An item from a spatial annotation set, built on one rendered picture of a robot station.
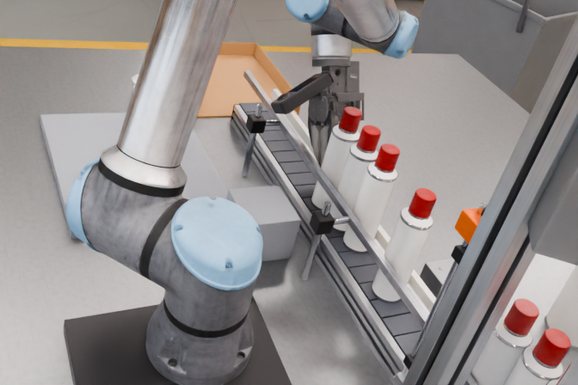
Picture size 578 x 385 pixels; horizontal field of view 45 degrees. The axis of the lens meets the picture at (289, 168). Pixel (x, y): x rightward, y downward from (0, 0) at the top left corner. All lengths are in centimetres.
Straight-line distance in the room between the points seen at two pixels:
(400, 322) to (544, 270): 36
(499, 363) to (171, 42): 58
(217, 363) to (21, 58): 100
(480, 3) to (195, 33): 249
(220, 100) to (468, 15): 184
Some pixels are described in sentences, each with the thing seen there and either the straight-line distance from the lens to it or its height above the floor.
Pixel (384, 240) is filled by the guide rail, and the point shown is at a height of 91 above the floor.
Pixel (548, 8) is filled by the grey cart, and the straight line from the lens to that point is 399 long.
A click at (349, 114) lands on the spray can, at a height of 108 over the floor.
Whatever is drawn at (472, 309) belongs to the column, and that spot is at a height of 117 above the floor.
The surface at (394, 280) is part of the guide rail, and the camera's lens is 109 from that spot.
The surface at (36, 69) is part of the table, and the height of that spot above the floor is 83.
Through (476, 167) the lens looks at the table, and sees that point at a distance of 173.
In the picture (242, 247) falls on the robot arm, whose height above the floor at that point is 108.
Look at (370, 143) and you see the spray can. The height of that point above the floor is 107.
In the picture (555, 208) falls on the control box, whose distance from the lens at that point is 64.
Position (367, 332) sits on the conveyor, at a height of 84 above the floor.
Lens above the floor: 164
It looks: 33 degrees down
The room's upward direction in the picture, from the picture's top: 15 degrees clockwise
